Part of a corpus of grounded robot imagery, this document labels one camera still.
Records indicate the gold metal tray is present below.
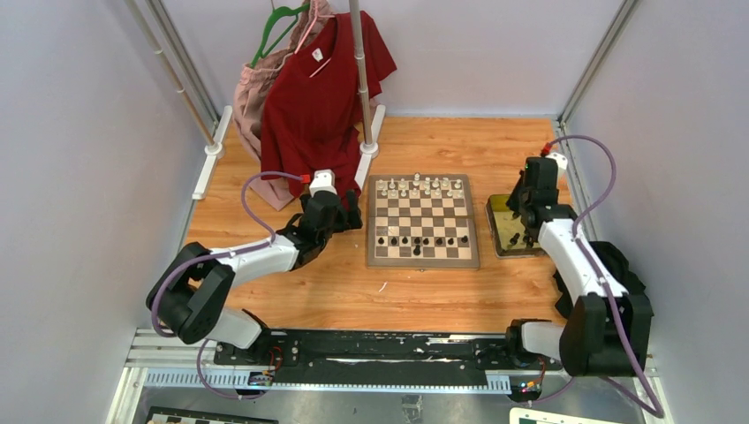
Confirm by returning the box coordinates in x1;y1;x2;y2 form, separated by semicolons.
486;194;545;259

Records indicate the red t-shirt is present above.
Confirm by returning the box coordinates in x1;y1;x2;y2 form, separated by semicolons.
261;13;362;198

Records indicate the pink garment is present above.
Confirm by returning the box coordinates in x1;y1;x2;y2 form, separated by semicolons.
232;0;335;212

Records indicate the wooden chess board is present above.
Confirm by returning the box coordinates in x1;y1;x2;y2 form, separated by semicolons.
367;175;480;269

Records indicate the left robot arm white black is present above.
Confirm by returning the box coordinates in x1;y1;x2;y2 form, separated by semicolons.
146;190;363;365

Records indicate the black mounting rail base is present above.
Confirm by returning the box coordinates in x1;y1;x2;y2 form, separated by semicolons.
212;329;560;389

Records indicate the white chess piece row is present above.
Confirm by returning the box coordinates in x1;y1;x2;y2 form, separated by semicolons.
369;173;471;200

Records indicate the white clothes rack frame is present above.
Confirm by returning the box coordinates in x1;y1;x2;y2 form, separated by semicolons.
125;1;386;201

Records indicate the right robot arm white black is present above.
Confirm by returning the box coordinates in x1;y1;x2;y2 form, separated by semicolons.
504;155;654;377

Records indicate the green clothes hanger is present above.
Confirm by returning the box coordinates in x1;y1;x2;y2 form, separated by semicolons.
248;2;311;68

